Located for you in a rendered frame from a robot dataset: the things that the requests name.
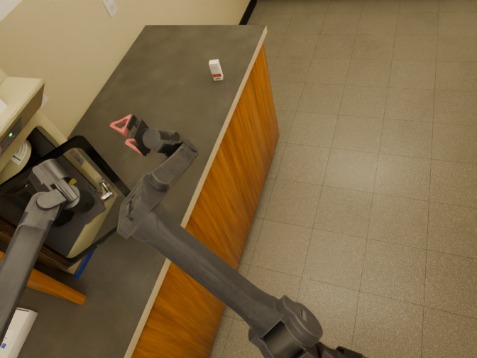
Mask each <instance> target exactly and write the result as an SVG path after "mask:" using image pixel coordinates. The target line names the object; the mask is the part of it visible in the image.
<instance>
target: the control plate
mask: <svg viewBox="0 0 477 358"><path fill-rule="evenodd" d="M21 118H22V117H21ZM21 118H20V119H19V120H18V121H17V123H16V124H15V125H14V127H13V128H12V129H11V130H10V132H9V133H8V134H7V135H6V137H5V138H4V139H3V141H2V142H1V143H0V147H1V148H0V157H1V156H2V155H3V153H1V152H2V151H3V152H5V151H6V149H7V148H8V147H9V145H7V143H8V142H9V144H10V145H11V143H12V142H13V141H14V139H15V138H13V136H14V135H15V136H16V137H17V136H18V135H19V133H20V132H21ZM10 133H12V134H11V136H9V135H10Z"/></svg>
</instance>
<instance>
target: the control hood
mask: <svg viewBox="0 0 477 358"><path fill-rule="evenodd" d="M44 85H45V83H44V80H43V79H36V78H25V77H7V78H6V80H5V81H4V82H3V83H2V84H1V86H0V99H1V100H2V101H3V102H4V103H5V104H6V105H7V108H6V109H5V110H4V112H3V113H2V114H1V116H0V143H1V142H2V141H3V139H4V138H5V137H6V135H7V134H8V133H9V132H10V130H11V129H12V128H13V127H14V125H15V124H16V123H17V121H18V120H19V119H20V118H21V117H22V118H21V130H23V128H24V127H25V126H26V124H27V123H28V122H29V121H30V120H31V118H32V117H33V115H34V114H35V113H36V112H37V111H38V109H39V108H40V107H41V104H42V99H43V90H44Z"/></svg>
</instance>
